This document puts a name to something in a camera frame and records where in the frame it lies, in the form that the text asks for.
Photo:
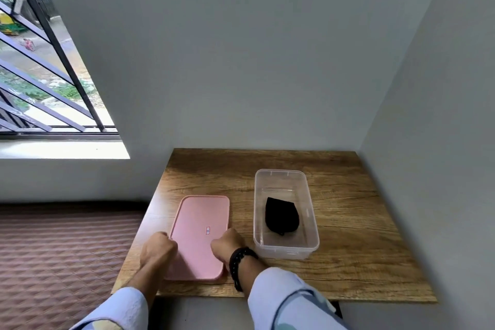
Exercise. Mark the wooden table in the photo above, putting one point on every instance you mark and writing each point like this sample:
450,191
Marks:
348,233

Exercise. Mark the black metal window grille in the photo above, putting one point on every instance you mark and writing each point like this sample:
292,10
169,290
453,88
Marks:
58,55

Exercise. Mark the black table leg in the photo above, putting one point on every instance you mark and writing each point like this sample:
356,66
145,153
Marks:
335,309

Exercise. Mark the brown patterned mattress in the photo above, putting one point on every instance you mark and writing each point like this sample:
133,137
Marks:
62,260

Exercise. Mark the person's right forearm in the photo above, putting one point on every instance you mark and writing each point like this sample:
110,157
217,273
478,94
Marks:
278,299

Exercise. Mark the black cloth pouch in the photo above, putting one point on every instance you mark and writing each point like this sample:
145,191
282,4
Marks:
281,215

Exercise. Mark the person's left forearm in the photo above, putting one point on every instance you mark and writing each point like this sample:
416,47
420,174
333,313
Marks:
133,300

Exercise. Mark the person's left hand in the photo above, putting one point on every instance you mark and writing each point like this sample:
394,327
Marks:
156,254

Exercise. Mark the clear plastic container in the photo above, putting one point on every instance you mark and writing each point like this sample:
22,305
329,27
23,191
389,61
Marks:
286,241

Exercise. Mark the person's right hand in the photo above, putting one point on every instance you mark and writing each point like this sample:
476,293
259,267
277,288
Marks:
226,245

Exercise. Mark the person's right fingers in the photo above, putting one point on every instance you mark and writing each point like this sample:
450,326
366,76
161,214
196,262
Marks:
224,236

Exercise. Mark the pink plastic lid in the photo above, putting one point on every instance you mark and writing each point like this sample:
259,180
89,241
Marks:
201,231

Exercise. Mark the person's left fingers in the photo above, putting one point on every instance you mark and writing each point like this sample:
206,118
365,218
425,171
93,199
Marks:
165,240

